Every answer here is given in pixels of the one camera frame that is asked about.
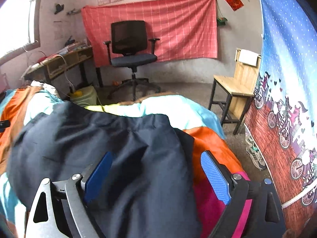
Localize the black office chair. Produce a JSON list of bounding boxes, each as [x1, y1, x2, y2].
[[103, 20, 161, 101]]

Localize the blue bicycle print curtain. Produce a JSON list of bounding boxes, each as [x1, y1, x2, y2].
[[245, 0, 316, 235]]

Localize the grey white sneaker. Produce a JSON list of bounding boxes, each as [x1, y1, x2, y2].
[[245, 132, 266, 171]]

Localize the dark navy puffer jacket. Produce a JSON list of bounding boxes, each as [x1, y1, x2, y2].
[[6, 102, 201, 237]]

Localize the green wall ornament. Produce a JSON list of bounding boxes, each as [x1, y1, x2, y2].
[[217, 17, 228, 26]]

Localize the colourful striped bed blanket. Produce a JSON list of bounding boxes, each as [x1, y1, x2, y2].
[[1, 81, 249, 237]]

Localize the red checked wall cloth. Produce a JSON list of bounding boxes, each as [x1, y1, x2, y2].
[[81, 0, 218, 67]]

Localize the red paper wall decoration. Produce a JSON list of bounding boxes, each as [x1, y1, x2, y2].
[[225, 0, 244, 11]]

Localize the wooden chair with black legs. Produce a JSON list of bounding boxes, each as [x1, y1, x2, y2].
[[208, 48, 261, 135]]

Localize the black wall hook ornament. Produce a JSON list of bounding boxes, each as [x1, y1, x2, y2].
[[54, 3, 64, 14]]

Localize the wooden desk with shelves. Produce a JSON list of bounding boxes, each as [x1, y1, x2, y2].
[[22, 43, 93, 87]]

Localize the yellow green plastic container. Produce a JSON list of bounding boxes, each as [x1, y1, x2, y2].
[[69, 86, 97, 107]]

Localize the white cable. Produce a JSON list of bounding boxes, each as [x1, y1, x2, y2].
[[23, 47, 75, 94]]

